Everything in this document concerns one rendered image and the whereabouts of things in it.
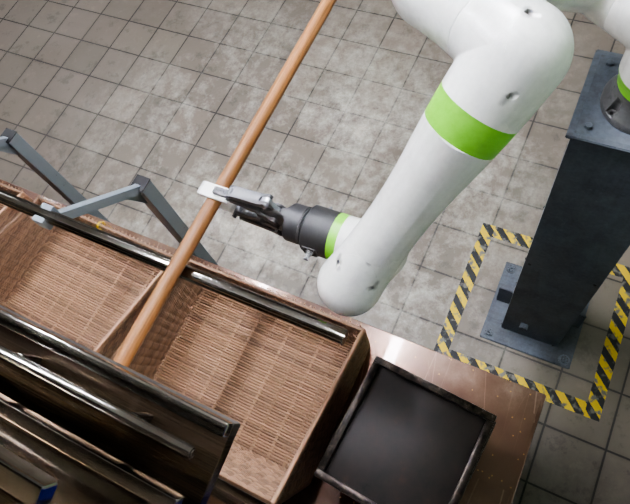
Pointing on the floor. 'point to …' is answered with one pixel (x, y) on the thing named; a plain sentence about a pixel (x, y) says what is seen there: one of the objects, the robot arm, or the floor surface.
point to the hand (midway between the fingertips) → (217, 196)
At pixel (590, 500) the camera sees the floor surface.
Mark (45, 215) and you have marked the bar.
